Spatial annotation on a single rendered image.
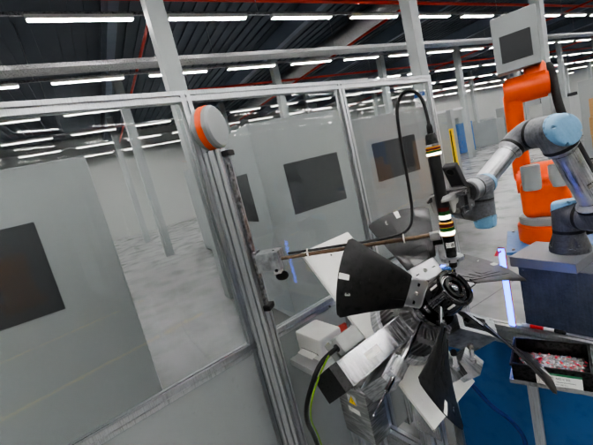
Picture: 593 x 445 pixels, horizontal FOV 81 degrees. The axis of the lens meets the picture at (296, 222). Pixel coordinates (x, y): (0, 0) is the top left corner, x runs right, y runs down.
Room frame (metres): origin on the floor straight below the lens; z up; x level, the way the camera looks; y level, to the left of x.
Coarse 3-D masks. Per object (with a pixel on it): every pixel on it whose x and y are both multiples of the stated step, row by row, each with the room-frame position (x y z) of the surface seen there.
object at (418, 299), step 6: (414, 282) 0.99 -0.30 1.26; (420, 282) 0.99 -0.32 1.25; (426, 282) 0.99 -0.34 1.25; (414, 288) 0.99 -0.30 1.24; (420, 288) 0.99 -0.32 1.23; (426, 288) 0.99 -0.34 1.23; (408, 294) 0.98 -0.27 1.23; (420, 294) 0.99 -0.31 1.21; (408, 300) 0.98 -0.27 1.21; (414, 300) 0.99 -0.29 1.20; (420, 300) 0.99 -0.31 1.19; (414, 306) 0.99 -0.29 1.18; (420, 306) 0.99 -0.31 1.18
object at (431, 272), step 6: (432, 258) 1.08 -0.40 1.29; (420, 264) 1.09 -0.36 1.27; (426, 264) 1.08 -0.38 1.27; (432, 264) 1.07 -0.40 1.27; (438, 264) 1.06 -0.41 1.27; (414, 270) 1.09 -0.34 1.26; (420, 270) 1.08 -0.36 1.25; (432, 270) 1.05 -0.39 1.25; (438, 270) 1.05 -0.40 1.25; (414, 276) 1.08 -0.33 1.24; (420, 276) 1.06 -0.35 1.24; (426, 276) 1.05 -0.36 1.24; (432, 276) 1.04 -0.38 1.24
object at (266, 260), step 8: (272, 248) 1.29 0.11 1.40; (280, 248) 1.26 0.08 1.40; (256, 256) 1.24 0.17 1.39; (264, 256) 1.23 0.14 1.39; (272, 256) 1.22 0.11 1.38; (280, 256) 1.24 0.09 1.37; (256, 264) 1.26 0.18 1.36; (264, 264) 1.24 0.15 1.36; (272, 264) 1.23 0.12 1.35; (280, 264) 1.22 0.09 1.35; (264, 272) 1.24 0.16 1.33
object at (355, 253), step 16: (352, 240) 0.99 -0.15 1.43; (352, 256) 0.97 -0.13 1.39; (368, 256) 0.97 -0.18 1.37; (352, 272) 0.95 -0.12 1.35; (368, 272) 0.96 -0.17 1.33; (384, 272) 0.97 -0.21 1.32; (400, 272) 0.98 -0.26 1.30; (336, 288) 0.93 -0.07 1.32; (352, 288) 0.94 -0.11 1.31; (368, 288) 0.95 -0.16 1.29; (384, 288) 0.96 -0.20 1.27; (400, 288) 0.97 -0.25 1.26; (336, 304) 0.92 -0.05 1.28; (352, 304) 0.93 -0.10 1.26; (368, 304) 0.95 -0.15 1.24; (384, 304) 0.96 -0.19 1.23; (400, 304) 0.97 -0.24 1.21
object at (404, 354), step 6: (420, 324) 0.99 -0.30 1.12; (414, 336) 0.95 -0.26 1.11; (408, 342) 0.93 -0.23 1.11; (414, 342) 0.94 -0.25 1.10; (408, 348) 0.91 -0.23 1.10; (402, 354) 0.89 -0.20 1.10; (408, 354) 0.90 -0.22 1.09; (390, 378) 0.84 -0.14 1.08; (390, 384) 0.82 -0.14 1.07; (384, 390) 0.81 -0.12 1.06; (384, 396) 0.80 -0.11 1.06; (378, 408) 0.77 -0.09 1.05
